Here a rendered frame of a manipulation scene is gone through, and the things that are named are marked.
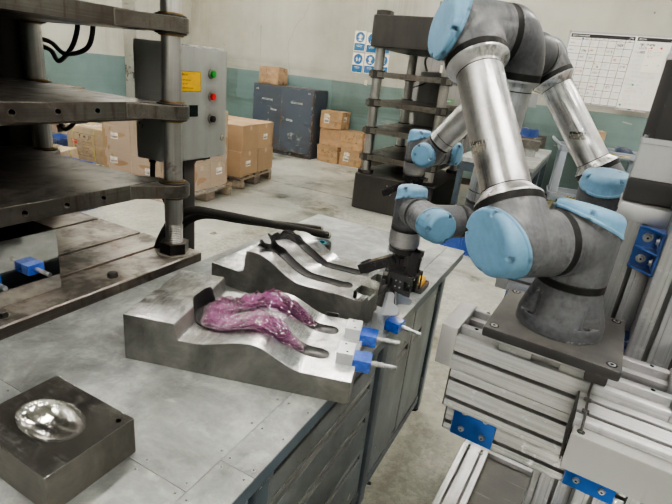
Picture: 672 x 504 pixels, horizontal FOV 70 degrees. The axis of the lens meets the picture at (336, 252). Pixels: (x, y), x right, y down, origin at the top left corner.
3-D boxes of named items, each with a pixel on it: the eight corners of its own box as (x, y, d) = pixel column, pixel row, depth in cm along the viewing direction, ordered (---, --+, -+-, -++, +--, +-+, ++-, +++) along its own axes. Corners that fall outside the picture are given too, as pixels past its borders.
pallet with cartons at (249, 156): (271, 178, 648) (275, 122, 622) (240, 189, 575) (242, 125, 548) (196, 164, 682) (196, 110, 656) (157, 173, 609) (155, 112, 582)
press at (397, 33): (462, 199, 646) (495, 33, 574) (427, 224, 516) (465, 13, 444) (397, 186, 684) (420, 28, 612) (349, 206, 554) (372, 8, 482)
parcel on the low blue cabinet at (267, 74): (288, 85, 825) (289, 68, 815) (277, 85, 797) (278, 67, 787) (268, 83, 842) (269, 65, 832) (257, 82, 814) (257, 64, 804)
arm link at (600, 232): (625, 288, 83) (651, 213, 79) (563, 291, 79) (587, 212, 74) (573, 261, 94) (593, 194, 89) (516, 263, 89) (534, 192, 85)
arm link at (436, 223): (474, 212, 104) (448, 198, 114) (429, 211, 100) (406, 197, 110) (467, 246, 107) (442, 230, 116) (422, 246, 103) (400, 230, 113)
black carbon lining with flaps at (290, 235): (370, 278, 144) (375, 249, 140) (346, 297, 130) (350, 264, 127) (274, 249, 158) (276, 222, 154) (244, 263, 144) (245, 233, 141)
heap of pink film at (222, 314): (319, 319, 119) (322, 290, 116) (301, 357, 103) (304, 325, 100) (221, 300, 123) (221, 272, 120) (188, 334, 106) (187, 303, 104)
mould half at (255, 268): (393, 298, 149) (400, 257, 144) (357, 332, 127) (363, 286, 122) (262, 257, 169) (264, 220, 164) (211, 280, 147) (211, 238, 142)
